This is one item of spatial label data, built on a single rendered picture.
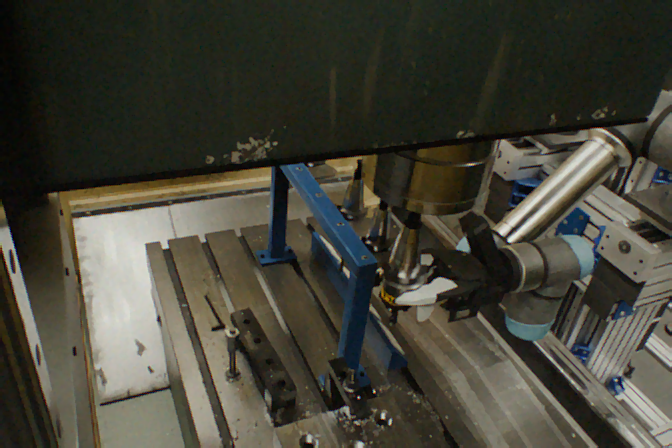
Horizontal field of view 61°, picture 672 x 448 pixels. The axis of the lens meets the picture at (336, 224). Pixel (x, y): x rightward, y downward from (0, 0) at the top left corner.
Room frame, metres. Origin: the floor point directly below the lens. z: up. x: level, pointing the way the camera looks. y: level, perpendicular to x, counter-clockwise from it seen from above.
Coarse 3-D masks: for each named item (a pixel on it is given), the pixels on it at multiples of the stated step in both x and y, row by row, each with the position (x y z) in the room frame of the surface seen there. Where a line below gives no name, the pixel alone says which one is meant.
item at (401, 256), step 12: (408, 228) 0.62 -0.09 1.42; (420, 228) 0.62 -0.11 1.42; (396, 240) 0.63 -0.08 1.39; (408, 240) 0.61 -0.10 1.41; (420, 240) 0.62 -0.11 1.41; (396, 252) 0.62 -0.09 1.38; (408, 252) 0.61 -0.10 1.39; (420, 252) 0.62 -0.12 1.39; (396, 264) 0.61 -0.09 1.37; (408, 264) 0.61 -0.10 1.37; (420, 264) 0.62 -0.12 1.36
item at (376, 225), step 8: (376, 208) 0.87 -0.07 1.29; (376, 216) 0.86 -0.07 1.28; (384, 216) 0.86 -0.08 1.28; (376, 224) 0.86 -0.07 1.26; (384, 224) 0.86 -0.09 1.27; (368, 232) 0.87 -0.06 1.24; (376, 232) 0.86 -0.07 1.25; (384, 232) 0.86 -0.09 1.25; (376, 240) 0.85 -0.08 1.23; (384, 240) 0.85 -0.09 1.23
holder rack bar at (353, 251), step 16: (288, 176) 1.09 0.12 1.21; (304, 176) 1.06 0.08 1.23; (304, 192) 1.00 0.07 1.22; (320, 192) 1.00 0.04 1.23; (320, 208) 0.94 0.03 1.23; (336, 208) 0.95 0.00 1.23; (320, 224) 0.92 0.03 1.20; (336, 224) 0.90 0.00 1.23; (336, 240) 0.86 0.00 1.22; (352, 240) 0.85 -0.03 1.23; (352, 256) 0.80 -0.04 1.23; (368, 256) 0.81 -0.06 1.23; (368, 272) 0.79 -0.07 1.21
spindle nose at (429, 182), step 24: (480, 144) 0.56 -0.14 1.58; (384, 168) 0.57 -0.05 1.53; (408, 168) 0.56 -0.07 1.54; (432, 168) 0.55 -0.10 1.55; (456, 168) 0.56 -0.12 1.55; (480, 168) 0.57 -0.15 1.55; (384, 192) 0.57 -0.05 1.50; (408, 192) 0.56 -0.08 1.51; (432, 192) 0.55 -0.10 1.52; (456, 192) 0.56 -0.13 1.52; (480, 192) 0.58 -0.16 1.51
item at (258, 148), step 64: (0, 0) 0.33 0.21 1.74; (64, 0) 0.34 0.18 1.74; (128, 0) 0.36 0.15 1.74; (192, 0) 0.38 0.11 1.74; (256, 0) 0.40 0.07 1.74; (320, 0) 0.42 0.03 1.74; (384, 0) 0.45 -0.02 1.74; (448, 0) 0.47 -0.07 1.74; (512, 0) 0.50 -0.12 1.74; (576, 0) 0.53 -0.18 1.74; (640, 0) 0.57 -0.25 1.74; (0, 64) 0.33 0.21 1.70; (64, 64) 0.34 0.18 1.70; (128, 64) 0.36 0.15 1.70; (192, 64) 0.38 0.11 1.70; (256, 64) 0.40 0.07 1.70; (320, 64) 0.42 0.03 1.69; (384, 64) 0.45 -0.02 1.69; (448, 64) 0.48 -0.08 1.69; (512, 64) 0.51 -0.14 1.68; (576, 64) 0.55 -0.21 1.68; (640, 64) 0.59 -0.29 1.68; (0, 128) 0.32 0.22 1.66; (64, 128) 0.34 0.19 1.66; (128, 128) 0.36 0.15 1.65; (192, 128) 0.38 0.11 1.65; (256, 128) 0.40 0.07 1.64; (320, 128) 0.43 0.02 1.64; (384, 128) 0.45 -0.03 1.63; (448, 128) 0.49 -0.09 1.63; (512, 128) 0.52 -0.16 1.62; (576, 128) 0.57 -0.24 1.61; (0, 192) 0.32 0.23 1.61
